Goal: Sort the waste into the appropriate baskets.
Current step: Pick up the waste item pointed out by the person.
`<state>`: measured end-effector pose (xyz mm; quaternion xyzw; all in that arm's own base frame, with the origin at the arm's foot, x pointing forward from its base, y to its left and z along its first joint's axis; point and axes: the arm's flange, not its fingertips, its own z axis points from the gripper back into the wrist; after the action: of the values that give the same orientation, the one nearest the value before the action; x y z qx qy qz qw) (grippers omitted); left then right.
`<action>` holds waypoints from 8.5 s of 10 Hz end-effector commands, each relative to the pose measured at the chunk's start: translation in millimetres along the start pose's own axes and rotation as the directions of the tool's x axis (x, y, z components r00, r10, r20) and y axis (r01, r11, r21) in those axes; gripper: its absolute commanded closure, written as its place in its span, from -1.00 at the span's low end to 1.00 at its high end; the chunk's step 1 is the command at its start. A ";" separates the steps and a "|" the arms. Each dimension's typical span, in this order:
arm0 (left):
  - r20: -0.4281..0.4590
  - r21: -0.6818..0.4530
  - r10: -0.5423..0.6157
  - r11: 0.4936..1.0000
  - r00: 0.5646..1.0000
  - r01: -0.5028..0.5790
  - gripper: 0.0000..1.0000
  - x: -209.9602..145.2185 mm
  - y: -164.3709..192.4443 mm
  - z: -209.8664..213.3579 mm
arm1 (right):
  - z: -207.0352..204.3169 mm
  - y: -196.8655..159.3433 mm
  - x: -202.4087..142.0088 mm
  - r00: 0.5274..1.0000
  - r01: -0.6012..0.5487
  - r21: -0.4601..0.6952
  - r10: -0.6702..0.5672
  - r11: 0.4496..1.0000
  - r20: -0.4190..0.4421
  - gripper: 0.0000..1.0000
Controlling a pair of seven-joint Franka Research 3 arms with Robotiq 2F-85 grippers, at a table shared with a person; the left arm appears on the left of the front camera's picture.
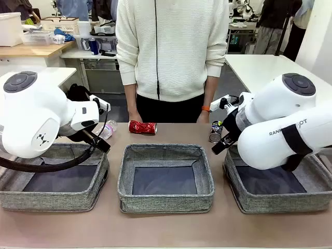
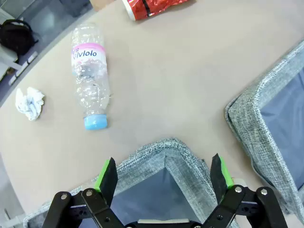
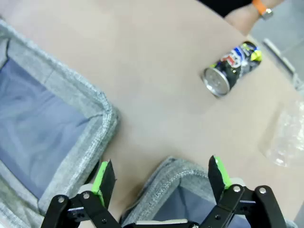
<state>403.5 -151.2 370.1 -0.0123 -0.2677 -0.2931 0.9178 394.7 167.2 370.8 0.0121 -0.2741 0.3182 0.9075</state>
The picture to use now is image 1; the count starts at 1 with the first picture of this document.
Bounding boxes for person in white sweater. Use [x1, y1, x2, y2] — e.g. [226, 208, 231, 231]
[115, 0, 230, 124]

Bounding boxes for thin black lanyard cable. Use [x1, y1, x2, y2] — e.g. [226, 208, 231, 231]
[155, 0, 161, 101]

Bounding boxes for white cylindrical container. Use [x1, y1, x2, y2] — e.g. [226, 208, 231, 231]
[77, 21, 91, 36]

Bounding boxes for background workbench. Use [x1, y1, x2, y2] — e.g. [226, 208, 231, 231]
[228, 22, 260, 54]

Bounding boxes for clear plastic bin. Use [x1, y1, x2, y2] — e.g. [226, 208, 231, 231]
[20, 30, 52, 46]

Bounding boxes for person's right hand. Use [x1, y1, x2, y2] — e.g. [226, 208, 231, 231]
[128, 111, 143, 123]

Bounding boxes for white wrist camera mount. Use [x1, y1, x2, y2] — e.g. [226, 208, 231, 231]
[210, 95, 241, 113]
[89, 94, 112, 115]

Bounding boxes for person's right forearm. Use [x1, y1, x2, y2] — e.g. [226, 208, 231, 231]
[123, 82, 138, 115]

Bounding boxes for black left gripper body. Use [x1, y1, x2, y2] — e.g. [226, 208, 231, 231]
[82, 129, 102, 146]

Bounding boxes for grey fabric basket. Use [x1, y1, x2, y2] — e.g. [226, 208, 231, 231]
[117, 144, 215, 214]
[0, 142, 109, 212]
[223, 145, 332, 214]

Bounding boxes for background person blue top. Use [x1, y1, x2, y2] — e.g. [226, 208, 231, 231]
[56, 0, 93, 21]

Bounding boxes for black backpack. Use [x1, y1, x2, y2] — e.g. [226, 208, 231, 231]
[67, 83, 91, 102]

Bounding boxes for crushed dark blue can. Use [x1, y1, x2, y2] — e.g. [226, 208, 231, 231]
[209, 120, 224, 143]

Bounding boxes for crushed red soda can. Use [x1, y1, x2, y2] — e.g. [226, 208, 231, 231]
[129, 120, 158, 135]

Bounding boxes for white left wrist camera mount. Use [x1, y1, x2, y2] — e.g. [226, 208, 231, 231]
[89, 94, 112, 115]

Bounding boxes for background person light top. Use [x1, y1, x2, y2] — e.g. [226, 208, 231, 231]
[284, 0, 314, 62]

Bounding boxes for wooden top table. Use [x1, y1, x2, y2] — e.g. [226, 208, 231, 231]
[0, 40, 76, 68]

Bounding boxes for white storage box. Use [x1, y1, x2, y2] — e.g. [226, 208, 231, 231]
[0, 12, 23, 47]

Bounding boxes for thin black left camera cable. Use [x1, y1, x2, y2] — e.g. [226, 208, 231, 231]
[98, 103, 111, 135]

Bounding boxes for background person dark clothes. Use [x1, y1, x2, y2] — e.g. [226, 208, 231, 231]
[255, 0, 303, 55]

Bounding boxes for clear bottle pink label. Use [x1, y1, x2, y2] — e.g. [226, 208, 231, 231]
[93, 119, 118, 140]

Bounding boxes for blue cloth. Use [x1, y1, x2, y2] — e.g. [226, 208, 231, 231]
[53, 28, 76, 42]

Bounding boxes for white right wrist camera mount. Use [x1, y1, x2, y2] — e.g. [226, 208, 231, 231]
[210, 95, 241, 113]

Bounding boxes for background person brown top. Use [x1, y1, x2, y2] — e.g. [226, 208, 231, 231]
[0, 0, 42, 24]

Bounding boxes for blue drink bottle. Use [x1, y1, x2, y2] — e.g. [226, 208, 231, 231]
[89, 37, 100, 56]

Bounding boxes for white desk with shelf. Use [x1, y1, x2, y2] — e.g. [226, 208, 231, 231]
[61, 49, 122, 94]

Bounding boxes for person's left forearm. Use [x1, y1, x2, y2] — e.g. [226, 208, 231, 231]
[203, 76, 218, 108]

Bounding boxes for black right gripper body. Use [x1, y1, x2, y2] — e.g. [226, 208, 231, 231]
[219, 108, 244, 143]

